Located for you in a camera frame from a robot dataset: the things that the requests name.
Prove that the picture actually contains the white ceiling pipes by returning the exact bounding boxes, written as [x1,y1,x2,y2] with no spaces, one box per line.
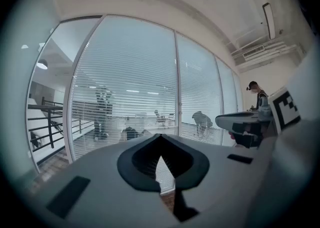
[226,33,307,72]

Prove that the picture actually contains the white air vent grille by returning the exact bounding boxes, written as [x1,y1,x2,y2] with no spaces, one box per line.
[242,44,266,60]

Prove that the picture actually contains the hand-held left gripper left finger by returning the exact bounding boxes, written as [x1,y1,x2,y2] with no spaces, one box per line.
[31,133,177,228]

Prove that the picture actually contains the black metal railing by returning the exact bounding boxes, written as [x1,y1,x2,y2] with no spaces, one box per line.
[26,98,96,149]

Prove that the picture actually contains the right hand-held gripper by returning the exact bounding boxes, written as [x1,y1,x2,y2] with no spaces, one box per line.
[214,86,303,137]

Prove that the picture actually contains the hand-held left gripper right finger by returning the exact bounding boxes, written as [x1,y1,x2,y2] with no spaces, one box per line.
[159,133,273,228]

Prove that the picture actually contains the black-framed linear ceiling lamp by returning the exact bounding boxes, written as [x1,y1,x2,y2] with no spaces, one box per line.
[261,2,276,40]

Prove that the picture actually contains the frosted glass door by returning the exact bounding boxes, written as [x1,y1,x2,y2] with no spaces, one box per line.
[7,19,61,180]

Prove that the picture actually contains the person's right hand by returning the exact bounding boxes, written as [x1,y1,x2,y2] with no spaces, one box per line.
[228,130,263,149]

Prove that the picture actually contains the white window frame post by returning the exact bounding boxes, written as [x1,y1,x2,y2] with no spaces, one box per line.
[62,14,107,164]
[173,31,183,135]

